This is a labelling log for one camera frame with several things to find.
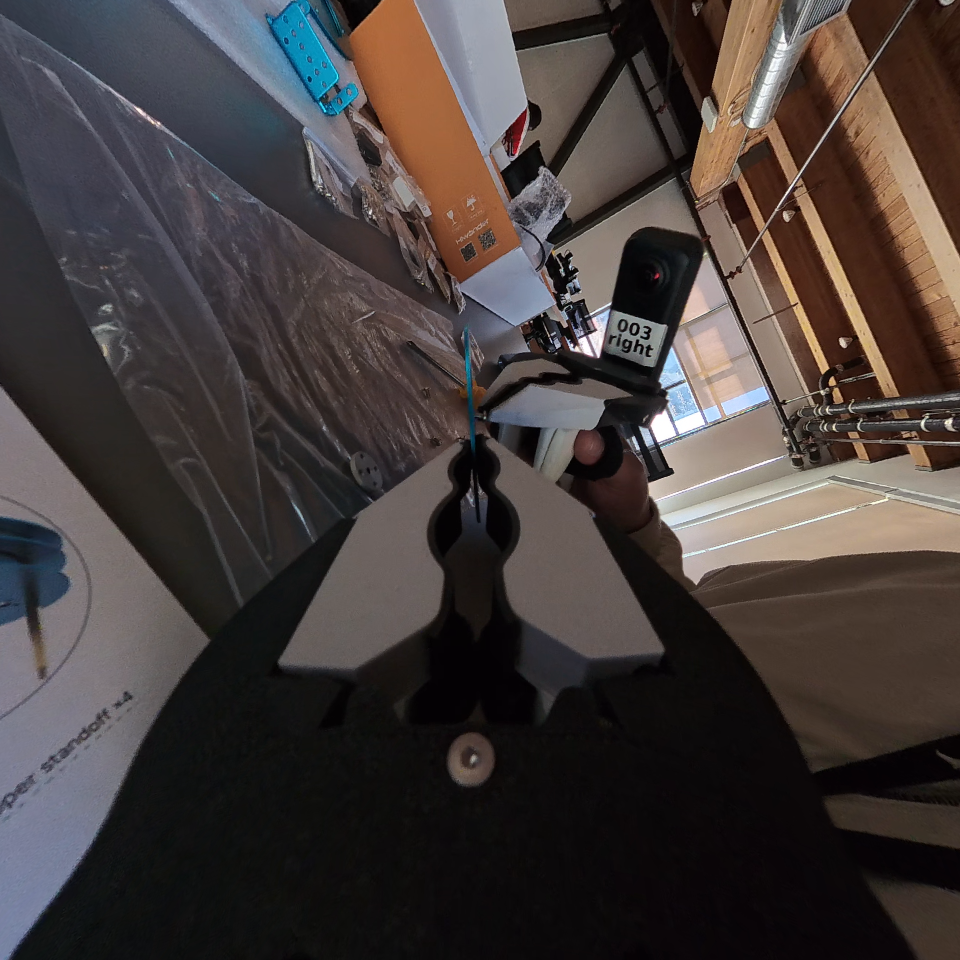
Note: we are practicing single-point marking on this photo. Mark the blue perforated metal bracket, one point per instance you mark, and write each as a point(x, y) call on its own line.
point(311, 56)

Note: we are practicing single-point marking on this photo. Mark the bubble wrapped black item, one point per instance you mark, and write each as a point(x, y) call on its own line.
point(540, 199)

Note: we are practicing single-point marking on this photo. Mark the silver ventilation duct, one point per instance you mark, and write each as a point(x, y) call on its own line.
point(780, 67)

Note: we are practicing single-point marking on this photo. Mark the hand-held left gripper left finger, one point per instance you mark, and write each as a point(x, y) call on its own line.
point(375, 592)

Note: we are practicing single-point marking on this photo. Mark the orange white cardboard box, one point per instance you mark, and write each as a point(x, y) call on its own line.
point(427, 135)

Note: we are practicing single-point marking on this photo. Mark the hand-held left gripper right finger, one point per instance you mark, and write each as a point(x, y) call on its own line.
point(577, 585)

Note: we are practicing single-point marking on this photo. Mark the pile of small parts bags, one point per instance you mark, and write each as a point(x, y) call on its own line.
point(390, 202)

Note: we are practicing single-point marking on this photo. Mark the clear plastic bag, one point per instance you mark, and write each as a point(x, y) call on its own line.
point(187, 337)

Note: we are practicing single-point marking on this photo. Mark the large window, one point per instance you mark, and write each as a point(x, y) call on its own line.
point(712, 375)

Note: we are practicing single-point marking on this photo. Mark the small round silver flange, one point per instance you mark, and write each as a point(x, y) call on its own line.
point(366, 471)

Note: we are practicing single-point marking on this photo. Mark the assembly guide booklet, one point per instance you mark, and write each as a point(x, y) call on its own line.
point(112, 600)

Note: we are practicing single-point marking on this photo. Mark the person's right forearm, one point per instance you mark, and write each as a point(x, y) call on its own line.
point(825, 637)

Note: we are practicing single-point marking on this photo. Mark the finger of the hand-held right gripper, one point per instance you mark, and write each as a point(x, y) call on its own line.
point(547, 401)
point(525, 366)

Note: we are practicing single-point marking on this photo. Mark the person's right hand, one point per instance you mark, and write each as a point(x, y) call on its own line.
point(619, 495)

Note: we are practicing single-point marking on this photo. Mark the black insulated pipes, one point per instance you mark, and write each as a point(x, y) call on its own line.
point(885, 412)

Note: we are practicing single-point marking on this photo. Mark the blue round metal plate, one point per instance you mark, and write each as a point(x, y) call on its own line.
point(471, 390)

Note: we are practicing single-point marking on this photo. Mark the white foam sheet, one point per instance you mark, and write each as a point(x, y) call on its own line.
point(225, 19)

